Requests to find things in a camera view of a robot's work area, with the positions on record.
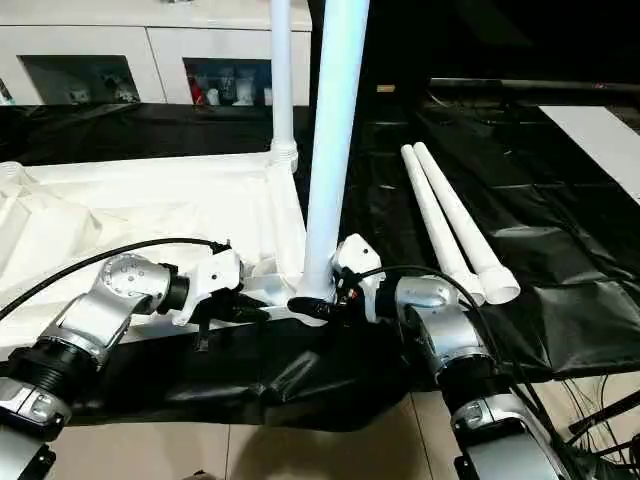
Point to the white plastic table top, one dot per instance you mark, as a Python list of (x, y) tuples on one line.
[(150, 200)]

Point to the white plastic table leg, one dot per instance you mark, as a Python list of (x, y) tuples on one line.
[(425, 200), (282, 75), (450, 200), (335, 125)]

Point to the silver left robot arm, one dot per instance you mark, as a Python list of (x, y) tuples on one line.
[(90, 310)]

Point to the black mat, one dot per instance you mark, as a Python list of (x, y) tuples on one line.
[(500, 175)]

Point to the small white cup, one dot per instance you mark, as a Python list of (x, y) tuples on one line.
[(213, 96)]

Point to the small yellow label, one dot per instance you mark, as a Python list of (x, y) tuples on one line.
[(386, 88)]

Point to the white candle cup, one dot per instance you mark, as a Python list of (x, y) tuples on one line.
[(267, 96)]

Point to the red bottle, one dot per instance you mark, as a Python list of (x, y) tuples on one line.
[(196, 90)]

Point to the white printed jar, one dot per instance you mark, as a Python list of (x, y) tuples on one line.
[(245, 90)]

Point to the dark tall cabinet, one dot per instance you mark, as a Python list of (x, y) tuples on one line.
[(395, 45)]

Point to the white sideboard cabinet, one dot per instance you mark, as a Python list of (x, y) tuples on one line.
[(150, 40)]

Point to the black metal stand bar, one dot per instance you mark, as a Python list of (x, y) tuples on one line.
[(605, 412)]

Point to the white flat board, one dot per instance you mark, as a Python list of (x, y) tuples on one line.
[(600, 140)]

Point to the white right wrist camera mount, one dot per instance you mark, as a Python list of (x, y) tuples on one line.
[(360, 255)]

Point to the black metal rail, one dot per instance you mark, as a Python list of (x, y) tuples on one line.
[(525, 86)]

